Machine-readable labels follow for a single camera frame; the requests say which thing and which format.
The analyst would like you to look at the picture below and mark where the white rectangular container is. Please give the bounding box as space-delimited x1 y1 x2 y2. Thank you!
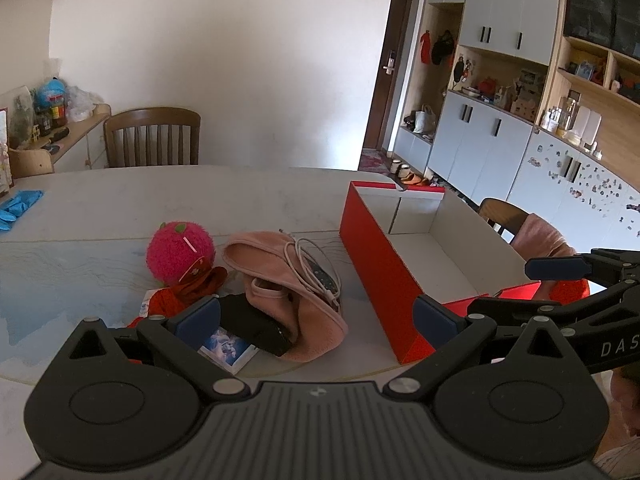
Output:
584 110 603 145
572 101 591 138

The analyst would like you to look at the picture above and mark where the red garment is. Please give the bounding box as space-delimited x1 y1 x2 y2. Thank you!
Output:
537 280 591 306

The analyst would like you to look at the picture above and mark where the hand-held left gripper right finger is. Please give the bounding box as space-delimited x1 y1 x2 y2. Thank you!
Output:
382 295 583 403

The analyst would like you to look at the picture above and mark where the pink fleece cloth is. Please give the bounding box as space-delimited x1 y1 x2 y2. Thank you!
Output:
222 230 351 363

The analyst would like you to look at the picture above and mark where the dark brown door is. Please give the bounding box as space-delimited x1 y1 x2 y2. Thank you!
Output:
362 0 426 153

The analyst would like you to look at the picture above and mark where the red patterned rug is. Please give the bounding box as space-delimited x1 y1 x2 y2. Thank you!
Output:
357 149 396 173

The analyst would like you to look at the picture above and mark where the glass jar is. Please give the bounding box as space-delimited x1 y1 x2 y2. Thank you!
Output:
557 97 576 136

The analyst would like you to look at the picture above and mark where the pink blanket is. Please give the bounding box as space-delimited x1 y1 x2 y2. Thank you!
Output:
510 212 578 286

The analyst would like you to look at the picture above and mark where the light wooden chair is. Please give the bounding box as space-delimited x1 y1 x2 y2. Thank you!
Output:
9 149 55 178

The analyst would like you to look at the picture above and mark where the blue printed bag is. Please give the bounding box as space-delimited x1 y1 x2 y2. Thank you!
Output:
34 77 68 116

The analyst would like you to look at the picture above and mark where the dark wooden chair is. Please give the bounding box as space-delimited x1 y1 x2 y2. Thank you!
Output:
103 107 202 168

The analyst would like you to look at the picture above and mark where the black pouch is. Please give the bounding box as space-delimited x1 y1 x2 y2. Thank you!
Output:
220 292 296 358

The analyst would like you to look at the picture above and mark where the red and white cardboard box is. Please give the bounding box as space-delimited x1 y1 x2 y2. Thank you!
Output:
339 180 543 366

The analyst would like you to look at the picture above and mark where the white cable with controller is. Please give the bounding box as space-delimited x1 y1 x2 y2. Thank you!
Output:
280 230 346 313

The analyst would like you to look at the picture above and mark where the white wooden sideboard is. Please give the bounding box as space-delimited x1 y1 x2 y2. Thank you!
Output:
10 105 112 178

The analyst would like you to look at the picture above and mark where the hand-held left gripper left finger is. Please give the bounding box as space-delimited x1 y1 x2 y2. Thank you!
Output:
67 297 251 403

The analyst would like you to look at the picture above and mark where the blue rubber glove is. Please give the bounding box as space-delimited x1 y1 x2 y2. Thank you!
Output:
7 190 45 217
0 202 23 233

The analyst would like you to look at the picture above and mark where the white and wood wall cabinet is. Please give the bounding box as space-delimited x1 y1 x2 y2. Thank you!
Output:
390 0 640 251

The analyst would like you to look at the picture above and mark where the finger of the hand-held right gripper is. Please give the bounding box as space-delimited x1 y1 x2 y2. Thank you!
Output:
524 247 640 288
467 277 640 331

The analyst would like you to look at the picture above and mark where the white tote bag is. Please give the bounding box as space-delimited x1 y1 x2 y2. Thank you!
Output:
412 105 437 135

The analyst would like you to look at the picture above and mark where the row of shoes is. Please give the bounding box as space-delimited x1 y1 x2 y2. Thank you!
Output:
389 159 441 187

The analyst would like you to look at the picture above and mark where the clear plastic bag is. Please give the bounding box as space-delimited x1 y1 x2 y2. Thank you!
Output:
65 85 98 122

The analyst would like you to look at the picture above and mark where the framed picture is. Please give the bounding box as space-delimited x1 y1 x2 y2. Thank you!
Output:
0 106 15 195

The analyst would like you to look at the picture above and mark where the pink fuzzy plush toy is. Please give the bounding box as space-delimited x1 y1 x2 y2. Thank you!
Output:
146 221 217 288

